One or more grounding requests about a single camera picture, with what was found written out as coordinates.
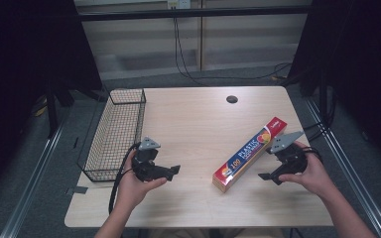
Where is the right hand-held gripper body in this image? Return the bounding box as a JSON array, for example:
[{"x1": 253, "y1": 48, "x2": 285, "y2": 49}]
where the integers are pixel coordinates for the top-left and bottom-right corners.
[{"x1": 265, "y1": 130, "x2": 310, "y2": 177}]

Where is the black metal stand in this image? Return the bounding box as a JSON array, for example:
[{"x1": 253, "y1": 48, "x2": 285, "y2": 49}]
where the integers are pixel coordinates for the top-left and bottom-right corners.
[{"x1": 45, "y1": 78, "x2": 77, "y2": 140}]

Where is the dark curtain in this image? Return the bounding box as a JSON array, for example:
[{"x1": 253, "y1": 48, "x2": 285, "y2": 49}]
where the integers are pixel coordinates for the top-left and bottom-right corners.
[
  {"x1": 286, "y1": 0, "x2": 381, "y2": 175},
  {"x1": 0, "y1": 0, "x2": 104, "y2": 202}
]

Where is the black horizontal bar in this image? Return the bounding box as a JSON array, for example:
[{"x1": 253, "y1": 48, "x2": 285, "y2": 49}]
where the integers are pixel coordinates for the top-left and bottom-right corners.
[{"x1": 77, "y1": 5, "x2": 313, "y2": 23}]

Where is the bundle of black cables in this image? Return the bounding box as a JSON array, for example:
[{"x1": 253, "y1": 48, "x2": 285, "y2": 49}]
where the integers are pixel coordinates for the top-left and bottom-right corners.
[{"x1": 302, "y1": 86, "x2": 339, "y2": 144}]

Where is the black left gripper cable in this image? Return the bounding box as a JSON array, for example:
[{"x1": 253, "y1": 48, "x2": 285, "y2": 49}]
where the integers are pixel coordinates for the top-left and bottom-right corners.
[{"x1": 107, "y1": 142, "x2": 141, "y2": 215}]

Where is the grey tape piece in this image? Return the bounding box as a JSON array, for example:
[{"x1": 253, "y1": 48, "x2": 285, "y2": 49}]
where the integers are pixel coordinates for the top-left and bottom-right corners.
[{"x1": 64, "y1": 185, "x2": 89, "y2": 196}]

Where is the red blue plastic wrap box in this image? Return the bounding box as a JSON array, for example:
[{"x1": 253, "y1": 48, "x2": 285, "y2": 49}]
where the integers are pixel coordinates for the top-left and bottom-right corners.
[{"x1": 211, "y1": 116, "x2": 289, "y2": 194}]

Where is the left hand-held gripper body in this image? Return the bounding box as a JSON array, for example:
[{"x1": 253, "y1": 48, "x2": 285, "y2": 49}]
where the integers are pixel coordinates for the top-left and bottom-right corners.
[{"x1": 131, "y1": 136, "x2": 173, "y2": 182}]

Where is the white wall power outlet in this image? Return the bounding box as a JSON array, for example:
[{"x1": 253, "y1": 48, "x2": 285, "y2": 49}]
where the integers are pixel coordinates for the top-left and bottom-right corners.
[{"x1": 167, "y1": 0, "x2": 192, "y2": 10}]

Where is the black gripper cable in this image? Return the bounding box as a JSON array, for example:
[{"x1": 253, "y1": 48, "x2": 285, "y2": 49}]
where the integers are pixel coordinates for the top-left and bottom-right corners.
[
  {"x1": 301, "y1": 146, "x2": 324, "y2": 164},
  {"x1": 107, "y1": 142, "x2": 141, "y2": 215}
]

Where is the black wire mesh basket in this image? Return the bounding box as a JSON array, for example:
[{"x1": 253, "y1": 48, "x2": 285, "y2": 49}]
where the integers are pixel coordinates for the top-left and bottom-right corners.
[{"x1": 76, "y1": 87, "x2": 147, "y2": 183}]

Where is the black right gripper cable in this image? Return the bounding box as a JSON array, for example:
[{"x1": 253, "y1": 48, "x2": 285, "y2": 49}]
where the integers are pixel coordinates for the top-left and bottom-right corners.
[{"x1": 301, "y1": 146, "x2": 324, "y2": 164}]

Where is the person's right hand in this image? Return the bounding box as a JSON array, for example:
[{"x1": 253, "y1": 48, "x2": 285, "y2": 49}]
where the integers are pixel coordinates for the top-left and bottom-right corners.
[{"x1": 277, "y1": 140, "x2": 336, "y2": 200}]

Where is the metal floor rail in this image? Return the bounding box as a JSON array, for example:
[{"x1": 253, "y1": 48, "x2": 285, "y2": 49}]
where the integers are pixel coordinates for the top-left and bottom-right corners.
[
  {"x1": 303, "y1": 97, "x2": 381, "y2": 238},
  {"x1": 0, "y1": 108, "x2": 72, "y2": 238}
]

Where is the person's left hand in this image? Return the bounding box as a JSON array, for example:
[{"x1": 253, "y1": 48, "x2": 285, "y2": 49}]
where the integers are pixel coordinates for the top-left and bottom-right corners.
[{"x1": 116, "y1": 150, "x2": 169, "y2": 212}]

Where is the black floor cable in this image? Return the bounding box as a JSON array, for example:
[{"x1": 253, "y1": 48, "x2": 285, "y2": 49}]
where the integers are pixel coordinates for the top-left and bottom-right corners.
[{"x1": 173, "y1": 8, "x2": 293, "y2": 87}]

